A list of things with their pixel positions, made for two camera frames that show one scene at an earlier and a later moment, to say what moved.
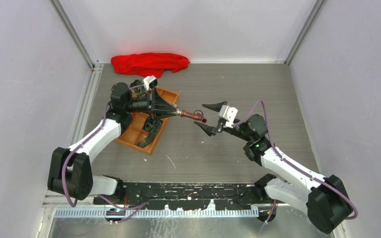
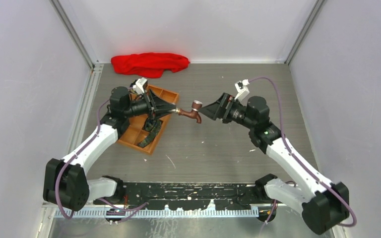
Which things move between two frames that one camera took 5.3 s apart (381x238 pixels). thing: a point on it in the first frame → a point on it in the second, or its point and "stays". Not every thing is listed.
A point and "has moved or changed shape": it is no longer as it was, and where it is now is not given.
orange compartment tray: (131, 132) stays
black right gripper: (211, 130) → (221, 108)
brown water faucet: (198, 115) has moved or changed shape
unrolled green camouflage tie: (151, 127) stays
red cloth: (149, 64) stays
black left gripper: (156, 104) stays
